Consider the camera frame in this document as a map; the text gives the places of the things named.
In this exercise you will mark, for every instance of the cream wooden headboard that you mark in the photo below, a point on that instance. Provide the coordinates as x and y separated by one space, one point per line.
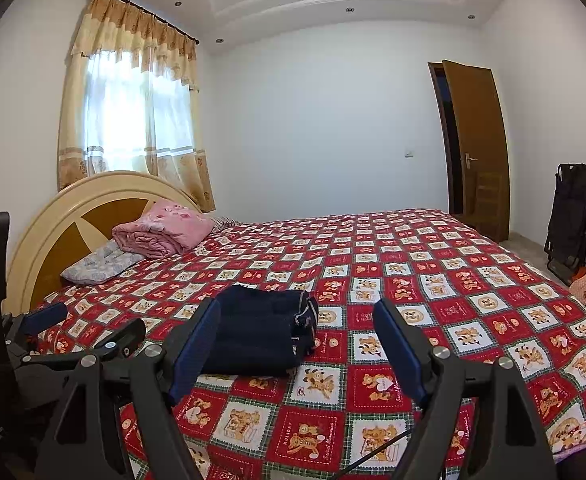
48 225

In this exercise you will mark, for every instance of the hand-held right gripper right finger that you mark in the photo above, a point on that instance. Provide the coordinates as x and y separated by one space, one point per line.
400 355

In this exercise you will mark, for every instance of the navy patterned knit sweater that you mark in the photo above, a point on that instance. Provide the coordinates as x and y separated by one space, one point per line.
253 330

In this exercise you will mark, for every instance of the red printed bed blanket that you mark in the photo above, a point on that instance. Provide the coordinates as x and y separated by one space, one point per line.
423 270

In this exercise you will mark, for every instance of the dark door frame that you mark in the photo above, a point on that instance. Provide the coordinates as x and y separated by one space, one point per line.
437 110

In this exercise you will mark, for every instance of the beige patterned curtain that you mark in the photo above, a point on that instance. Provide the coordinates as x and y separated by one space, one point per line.
123 110

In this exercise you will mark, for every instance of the wooden chair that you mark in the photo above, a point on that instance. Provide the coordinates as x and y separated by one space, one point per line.
488 200

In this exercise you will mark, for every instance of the pink folded quilt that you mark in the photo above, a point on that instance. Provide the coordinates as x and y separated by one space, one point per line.
168 230

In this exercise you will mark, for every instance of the grey fringed cloth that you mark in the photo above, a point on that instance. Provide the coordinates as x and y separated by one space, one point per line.
225 221

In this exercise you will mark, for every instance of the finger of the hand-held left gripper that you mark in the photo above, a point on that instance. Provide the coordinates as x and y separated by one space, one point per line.
120 337
43 316

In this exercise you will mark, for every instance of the brown wooden door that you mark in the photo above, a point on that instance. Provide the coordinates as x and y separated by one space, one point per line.
478 135

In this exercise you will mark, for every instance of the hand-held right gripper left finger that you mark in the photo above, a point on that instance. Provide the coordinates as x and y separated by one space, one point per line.
193 350

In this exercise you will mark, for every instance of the black folding chair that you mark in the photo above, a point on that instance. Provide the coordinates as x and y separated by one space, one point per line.
573 210

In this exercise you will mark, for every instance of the grey floral pillow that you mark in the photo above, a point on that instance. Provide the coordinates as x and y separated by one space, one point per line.
98 265

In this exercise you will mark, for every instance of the dark curtain rod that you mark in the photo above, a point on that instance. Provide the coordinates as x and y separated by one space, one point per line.
143 10

